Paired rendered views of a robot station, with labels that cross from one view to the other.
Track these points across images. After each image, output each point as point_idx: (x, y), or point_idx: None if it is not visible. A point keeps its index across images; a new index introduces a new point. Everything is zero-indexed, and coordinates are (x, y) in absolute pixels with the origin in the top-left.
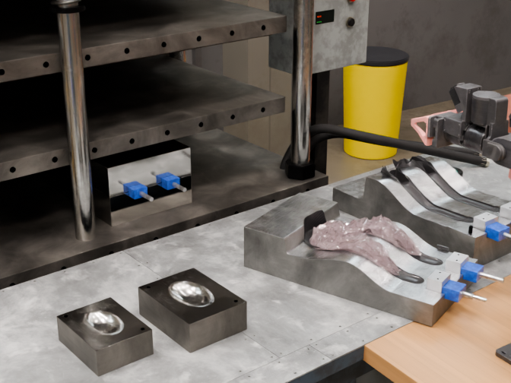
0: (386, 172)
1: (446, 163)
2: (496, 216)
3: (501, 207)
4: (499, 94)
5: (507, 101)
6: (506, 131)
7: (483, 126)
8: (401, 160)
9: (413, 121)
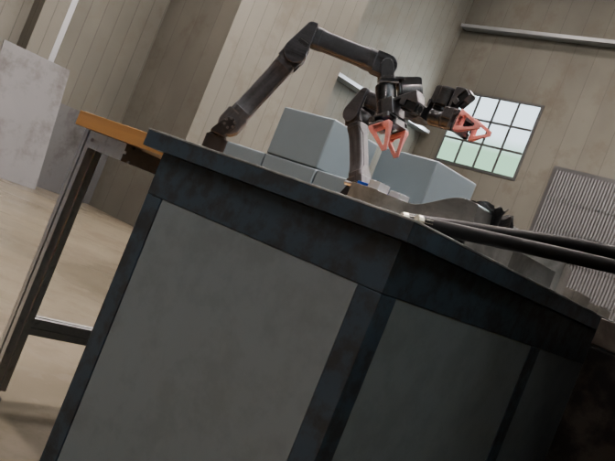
0: (505, 218)
1: (456, 198)
2: (391, 190)
3: (389, 187)
4: (442, 85)
5: (436, 87)
6: (426, 105)
7: (442, 109)
8: (501, 209)
9: (489, 133)
